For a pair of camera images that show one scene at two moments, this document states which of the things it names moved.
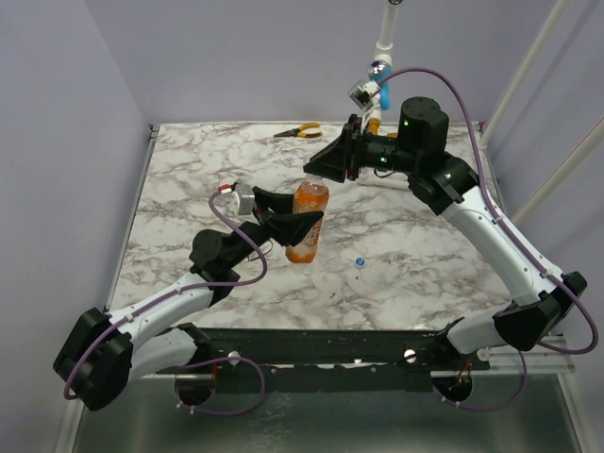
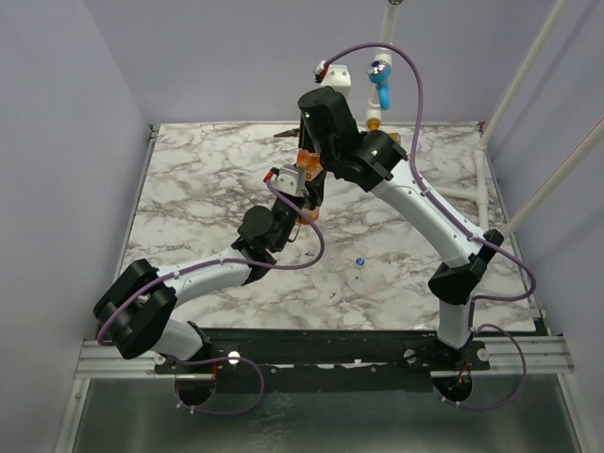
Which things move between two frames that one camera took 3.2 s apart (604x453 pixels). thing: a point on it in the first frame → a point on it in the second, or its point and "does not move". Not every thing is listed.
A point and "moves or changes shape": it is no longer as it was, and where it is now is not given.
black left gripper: (283, 226) → (315, 192)
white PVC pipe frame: (383, 51) does not move
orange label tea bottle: (310, 195) moves or changes shape
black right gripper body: (354, 148) → (308, 142)
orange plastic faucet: (374, 125) does not move
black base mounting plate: (249, 360) does not move
